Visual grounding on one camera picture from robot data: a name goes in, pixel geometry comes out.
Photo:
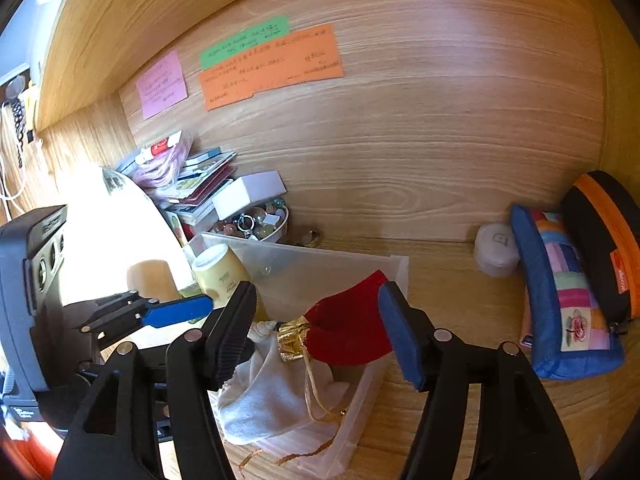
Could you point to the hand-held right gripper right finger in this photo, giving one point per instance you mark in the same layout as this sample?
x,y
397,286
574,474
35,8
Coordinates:
x,y
400,335

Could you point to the orange sticky note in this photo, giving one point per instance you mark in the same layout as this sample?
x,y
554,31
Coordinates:
x,y
280,70

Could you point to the red pouch with gold trim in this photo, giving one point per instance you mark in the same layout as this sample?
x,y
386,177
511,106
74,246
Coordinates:
x,y
350,330

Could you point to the wooden desktop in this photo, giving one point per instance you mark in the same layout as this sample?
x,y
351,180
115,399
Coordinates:
x,y
465,300

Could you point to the pink sticky note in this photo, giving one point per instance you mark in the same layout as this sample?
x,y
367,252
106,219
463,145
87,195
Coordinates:
x,y
162,85

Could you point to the white bowl of trinkets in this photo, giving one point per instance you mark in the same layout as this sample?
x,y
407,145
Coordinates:
x,y
260,225

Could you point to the small white box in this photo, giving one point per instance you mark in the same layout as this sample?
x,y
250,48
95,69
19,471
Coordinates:
x,y
250,192

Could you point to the clear plastic storage bin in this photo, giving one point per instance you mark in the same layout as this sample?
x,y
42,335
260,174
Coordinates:
x,y
310,270

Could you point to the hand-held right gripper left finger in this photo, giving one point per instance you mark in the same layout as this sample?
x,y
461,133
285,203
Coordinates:
x,y
235,330

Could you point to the white round case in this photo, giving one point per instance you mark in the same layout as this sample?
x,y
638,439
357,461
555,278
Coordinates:
x,y
496,250

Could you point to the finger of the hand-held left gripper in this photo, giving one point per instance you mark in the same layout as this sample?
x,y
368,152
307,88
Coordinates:
x,y
175,310

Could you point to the blue patchwork pencil case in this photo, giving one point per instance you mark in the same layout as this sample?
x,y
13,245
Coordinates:
x,y
565,300

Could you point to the person's left forearm orange sleeve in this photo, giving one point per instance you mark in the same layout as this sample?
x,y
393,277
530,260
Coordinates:
x,y
25,460

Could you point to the black and orange case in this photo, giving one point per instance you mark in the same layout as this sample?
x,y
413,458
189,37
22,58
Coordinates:
x,y
600,240

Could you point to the green sticky note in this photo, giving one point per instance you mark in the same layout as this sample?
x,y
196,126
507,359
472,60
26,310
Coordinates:
x,y
240,42

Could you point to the stack of books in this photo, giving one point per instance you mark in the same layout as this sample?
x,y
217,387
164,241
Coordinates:
x,y
200,185

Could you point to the cream-coloured small bottle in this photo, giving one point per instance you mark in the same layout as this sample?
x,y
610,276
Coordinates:
x,y
220,275

